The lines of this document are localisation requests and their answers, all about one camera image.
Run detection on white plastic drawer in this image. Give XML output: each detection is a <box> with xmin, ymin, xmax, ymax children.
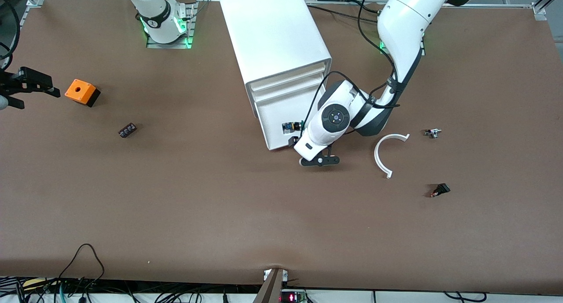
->
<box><xmin>252</xmin><ymin>74</ymin><xmax>327</xmax><ymax>103</ymax></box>
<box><xmin>246</xmin><ymin>60</ymin><xmax>332</xmax><ymax>92</ymax></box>
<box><xmin>254</xmin><ymin>84</ymin><xmax>328</xmax><ymax>151</ymax></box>

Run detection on orange box black base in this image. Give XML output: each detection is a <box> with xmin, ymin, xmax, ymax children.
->
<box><xmin>65</xmin><ymin>79</ymin><xmax>101</xmax><ymax>108</ymax></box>

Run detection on white curved plastic clip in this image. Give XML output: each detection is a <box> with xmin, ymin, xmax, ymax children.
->
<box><xmin>374</xmin><ymin>133</ymin><xmax>410</xmax><ymax>179</ymax></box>

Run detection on small red digit display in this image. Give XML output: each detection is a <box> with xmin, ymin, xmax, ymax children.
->
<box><xmin>280</xmin><ymin>289</ymin><xmax>307</xmax><ymax>303</ymax></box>

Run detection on aluminium frame profile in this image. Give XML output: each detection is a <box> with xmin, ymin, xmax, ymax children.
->
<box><xmin>0</xmin><ymin>0</ymin><xmax>44</xmax><ymax>77</ymax></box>

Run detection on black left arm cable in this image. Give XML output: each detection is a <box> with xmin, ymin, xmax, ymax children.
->
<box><xmin>303</xmin><ymin>0</ymin><xmax>398</xmax><ymax>134</ymax></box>

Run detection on black table cable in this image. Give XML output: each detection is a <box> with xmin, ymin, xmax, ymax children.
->
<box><xmin>303</xmin><ymin>0</ymin><xmax>383</xmax><ymax>22</ymax></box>

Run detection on thin black looped cable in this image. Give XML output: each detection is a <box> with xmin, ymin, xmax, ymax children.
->
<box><xmin>57</xmin><ymin>244</ymin><xmax>106</xmax><ymax>290</ymax></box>

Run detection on tangled black cables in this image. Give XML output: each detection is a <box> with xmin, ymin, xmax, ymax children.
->
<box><xmin>0</xmin><ymin>277</ymin><xmax>264</xmax><ymax>303</ymax></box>

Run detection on black floor cable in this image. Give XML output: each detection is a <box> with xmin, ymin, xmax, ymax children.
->
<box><xmin>443</xmin><ymin>291</ymin><xmax>487</xmax><ymax>303</ymax></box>

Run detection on aluminium table frame rail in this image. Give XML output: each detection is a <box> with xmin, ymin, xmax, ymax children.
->
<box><xmin>440</xmin><ymin>2</ymin><xmax>548</xmax><ymax>20</ymax></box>

